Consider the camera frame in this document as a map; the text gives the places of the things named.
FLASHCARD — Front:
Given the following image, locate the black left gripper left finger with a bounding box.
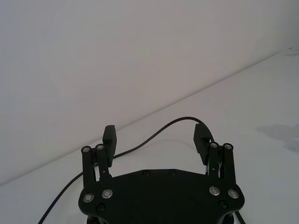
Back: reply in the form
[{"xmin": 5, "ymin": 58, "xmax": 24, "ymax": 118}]
[{"xmin": 80, "ymin": 125, "xmax": 118, "ymax": 204}]

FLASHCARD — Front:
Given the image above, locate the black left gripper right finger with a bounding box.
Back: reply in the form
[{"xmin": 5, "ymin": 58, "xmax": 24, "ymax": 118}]
[{"xmin": 192, "ymin": 123, "xmax": 241, "ymax": 201}]

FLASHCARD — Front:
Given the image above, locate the white tablecloth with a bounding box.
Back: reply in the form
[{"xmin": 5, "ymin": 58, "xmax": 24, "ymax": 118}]
[{"xmin": 0, "ymin": 50, "xmax": 299, "ymax": 224}]

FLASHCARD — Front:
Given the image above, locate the thin black cable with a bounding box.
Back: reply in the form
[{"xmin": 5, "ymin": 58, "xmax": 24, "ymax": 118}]
[{"xmin": 38, "ymin": 116, "xmax": 246, "ymax": 224}]

